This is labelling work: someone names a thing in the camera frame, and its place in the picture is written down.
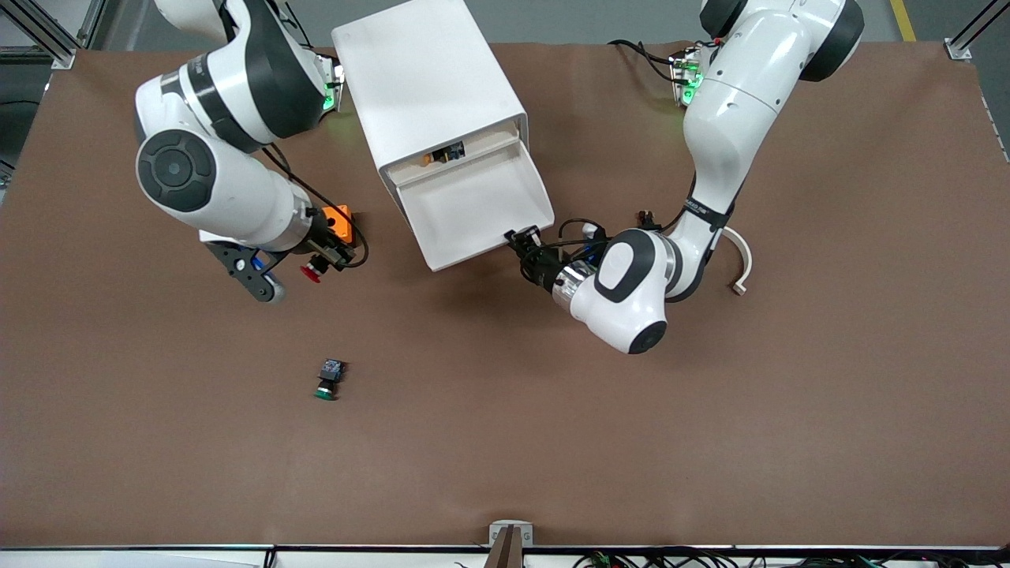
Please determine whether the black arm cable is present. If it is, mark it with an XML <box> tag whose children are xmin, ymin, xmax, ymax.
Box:
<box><xmin>557</xmin><ymin>218</ymin><xmax>610</xmax><ymax>249</ymax></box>
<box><xmin>260</xmin><ymin>146</ymin><xmax>369</xmax><ymax>269</ymax></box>

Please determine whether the white plastic drawer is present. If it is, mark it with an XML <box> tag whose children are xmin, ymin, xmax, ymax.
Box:
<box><xmin>392</xmin><ymin>130</ymin><xmax>556</xmax><ymax>272</ymax></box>
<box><xmin>383</xmin><ymin>117</ymin><xmax>526</xmax><ymax>174</ymax></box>

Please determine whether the black cable bundle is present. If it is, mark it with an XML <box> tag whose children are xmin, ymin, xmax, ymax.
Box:
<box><xmin>454</xmin><ymin>547</ymin><xmax>1010</xmax><ymax>568</ymax></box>

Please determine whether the orange button enclosure box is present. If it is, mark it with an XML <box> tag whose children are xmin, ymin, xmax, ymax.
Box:
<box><xmin>322</xmin><ymin>204</ymin><xmax>356</xmax><ymax>241</ymax></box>

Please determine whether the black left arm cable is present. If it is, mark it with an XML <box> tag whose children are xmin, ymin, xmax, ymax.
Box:
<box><xmin>557</xmin><ymin>218</ymin><xmax>610</xmax><ymax>249</ymax></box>

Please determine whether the green push button switch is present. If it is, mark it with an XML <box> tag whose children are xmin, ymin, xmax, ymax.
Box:
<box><xmin>312</xmin><ymin>359</ymin><xmax>346</xmax><ymax>402</ymax></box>

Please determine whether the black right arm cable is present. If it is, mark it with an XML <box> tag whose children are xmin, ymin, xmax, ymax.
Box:
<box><xmin>260</xmin><ymin>146</ymin><xmax>369</xmax><ymax>269</ymax></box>

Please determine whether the white curved plastic bracket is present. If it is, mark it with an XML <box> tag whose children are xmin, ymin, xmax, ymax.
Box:
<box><xmin>722</xmin><ymin>227</ymin><xmax>754</xmax><ymax>297</ymax></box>

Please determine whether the black base cable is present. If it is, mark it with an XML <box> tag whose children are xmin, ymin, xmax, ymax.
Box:
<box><xmin>608</xmin><ymin>39</ymin><xmax>681</xmax><ymax>84</ymax></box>

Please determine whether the white drawer cabinet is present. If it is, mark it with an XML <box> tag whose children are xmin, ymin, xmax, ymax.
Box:
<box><xmin>331</xmin><ymin>0</ymin><xmax>529</xmax><ymax>190</ymax></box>

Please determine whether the white table edge rail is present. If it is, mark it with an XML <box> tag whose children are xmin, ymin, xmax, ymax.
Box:
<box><xmin>0</xmin><ymin>543</ymin><xmax>1010</xmax><ymax>568</ymax></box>

